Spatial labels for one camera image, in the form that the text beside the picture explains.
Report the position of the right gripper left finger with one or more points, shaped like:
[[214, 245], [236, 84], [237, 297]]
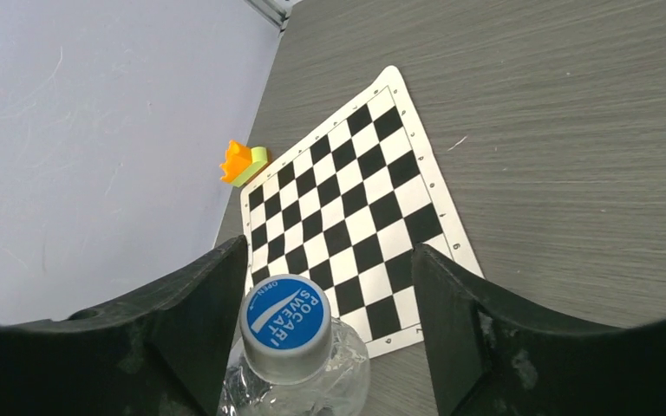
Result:
[[161, 349]]

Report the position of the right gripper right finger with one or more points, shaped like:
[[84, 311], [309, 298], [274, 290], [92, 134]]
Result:
[[492, 352]]

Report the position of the clear bottle blue cap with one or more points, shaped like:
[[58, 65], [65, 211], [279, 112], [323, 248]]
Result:
[[341, 387]]

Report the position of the black white chessboard mat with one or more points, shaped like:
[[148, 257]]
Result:
[[346, 205]]

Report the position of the orange green block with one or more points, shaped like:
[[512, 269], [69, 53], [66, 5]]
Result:
[[242, 163]]

